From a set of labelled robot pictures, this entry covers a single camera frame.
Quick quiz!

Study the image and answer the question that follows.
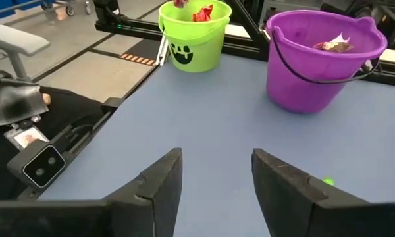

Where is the grey chair armrest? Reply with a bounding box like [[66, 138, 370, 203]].
[[0, 24, 51, 82]]

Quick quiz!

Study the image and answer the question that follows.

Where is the black table-level camera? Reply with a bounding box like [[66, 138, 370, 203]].
[[7, 140, 67, 189]]

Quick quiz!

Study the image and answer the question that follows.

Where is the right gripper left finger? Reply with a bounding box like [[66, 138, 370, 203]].
[[0, 147, 183, 237]]

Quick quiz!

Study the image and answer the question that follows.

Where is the brown PayDay candy bar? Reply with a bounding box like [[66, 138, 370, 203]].
[[313, 32, 355, 53]]

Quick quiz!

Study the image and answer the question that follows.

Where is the person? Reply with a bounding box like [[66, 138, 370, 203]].
[[0, 59, 116, 201]]

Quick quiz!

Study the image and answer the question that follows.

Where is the hazard striped floor mat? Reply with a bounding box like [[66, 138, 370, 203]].
[[120, 39, 159, 66]]

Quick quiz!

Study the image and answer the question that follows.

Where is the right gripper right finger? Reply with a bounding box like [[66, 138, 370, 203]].
[[251, 147, 395, 237]]

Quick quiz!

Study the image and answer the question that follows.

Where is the blue rolling cart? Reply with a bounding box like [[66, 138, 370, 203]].
[[0, 0, 76, 17]]

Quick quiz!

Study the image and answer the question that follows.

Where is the wooden table side board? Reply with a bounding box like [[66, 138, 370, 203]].
[[224, 23, 395, 65]]

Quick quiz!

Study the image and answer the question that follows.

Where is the purple plastic bucket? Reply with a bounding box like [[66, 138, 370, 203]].
[[265, 9, 388, 115]]

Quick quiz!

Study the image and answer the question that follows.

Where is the white id badge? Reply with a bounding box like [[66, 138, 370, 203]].
[[3, 126, 50, 151]]

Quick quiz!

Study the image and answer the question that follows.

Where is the green plastic bucket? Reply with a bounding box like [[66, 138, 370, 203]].
[[154, 0, 233, 74]]

